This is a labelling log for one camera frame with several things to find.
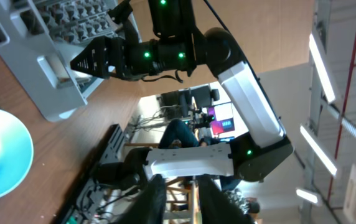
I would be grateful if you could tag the seated person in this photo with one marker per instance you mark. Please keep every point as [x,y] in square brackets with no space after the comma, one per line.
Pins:
[178,130]

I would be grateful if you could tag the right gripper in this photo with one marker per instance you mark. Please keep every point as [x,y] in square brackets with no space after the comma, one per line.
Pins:
[105,57]

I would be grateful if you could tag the grey dishwasher rack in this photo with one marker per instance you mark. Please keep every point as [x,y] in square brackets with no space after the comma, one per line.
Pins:
[38,39]

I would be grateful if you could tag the computer monitor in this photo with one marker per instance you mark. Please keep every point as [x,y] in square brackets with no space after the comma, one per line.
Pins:
[222,118]

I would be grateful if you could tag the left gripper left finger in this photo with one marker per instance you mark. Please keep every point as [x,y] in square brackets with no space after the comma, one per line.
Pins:
[150,205]

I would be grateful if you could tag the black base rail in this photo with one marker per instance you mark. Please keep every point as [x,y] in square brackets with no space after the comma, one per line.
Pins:
[105,171]

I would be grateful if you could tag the light blue bowl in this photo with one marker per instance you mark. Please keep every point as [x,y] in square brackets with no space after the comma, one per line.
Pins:
[16,152]

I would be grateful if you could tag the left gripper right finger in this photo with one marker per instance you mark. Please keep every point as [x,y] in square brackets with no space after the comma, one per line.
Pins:
[215,207]

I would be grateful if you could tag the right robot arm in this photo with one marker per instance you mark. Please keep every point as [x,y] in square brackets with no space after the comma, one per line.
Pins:
[180,46]

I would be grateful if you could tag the ceiling light strips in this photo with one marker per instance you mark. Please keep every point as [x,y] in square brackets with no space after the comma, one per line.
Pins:
[323,92]

